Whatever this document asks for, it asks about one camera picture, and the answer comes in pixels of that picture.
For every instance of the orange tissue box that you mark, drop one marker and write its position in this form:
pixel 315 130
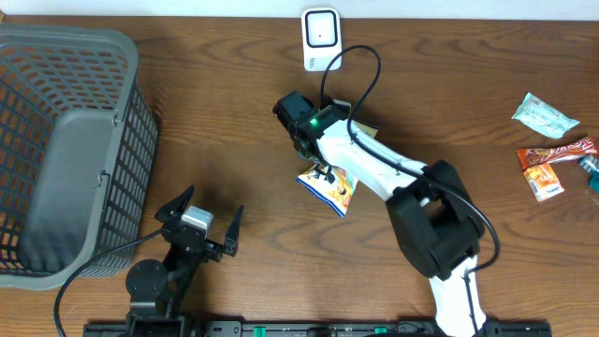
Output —
pixel 543 181

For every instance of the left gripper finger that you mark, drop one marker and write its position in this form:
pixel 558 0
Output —
pixel 174 209
pixel 231 244

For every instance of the white barcode scanner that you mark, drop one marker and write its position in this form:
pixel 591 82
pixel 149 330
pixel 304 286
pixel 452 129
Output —
pixel 321 38

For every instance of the teal mouthwash bottle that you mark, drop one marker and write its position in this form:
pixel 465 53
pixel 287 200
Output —
pixel 590 164

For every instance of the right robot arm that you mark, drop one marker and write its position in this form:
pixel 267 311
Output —
pixel 436 224

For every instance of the red orange chocolate bar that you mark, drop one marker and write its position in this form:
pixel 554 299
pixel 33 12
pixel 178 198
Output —
pixel 529 157

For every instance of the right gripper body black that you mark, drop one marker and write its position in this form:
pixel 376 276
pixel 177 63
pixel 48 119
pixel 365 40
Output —
pixel 299 153

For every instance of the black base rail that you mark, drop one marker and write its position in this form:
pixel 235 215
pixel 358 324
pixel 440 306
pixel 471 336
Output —
pixel 238 329

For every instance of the grey plastic basket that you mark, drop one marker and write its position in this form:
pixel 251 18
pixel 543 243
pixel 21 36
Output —
pixel 78 141

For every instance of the light blue tissue pack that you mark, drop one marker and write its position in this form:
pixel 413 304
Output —
pixel 542 118

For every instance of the yellow snack bag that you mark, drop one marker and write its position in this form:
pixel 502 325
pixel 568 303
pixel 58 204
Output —
pixel 334 186

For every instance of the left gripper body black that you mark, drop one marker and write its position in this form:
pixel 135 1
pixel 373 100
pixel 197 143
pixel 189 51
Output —
pixel 213 252

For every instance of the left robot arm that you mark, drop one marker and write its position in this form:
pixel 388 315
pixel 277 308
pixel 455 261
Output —
pixel 157 288

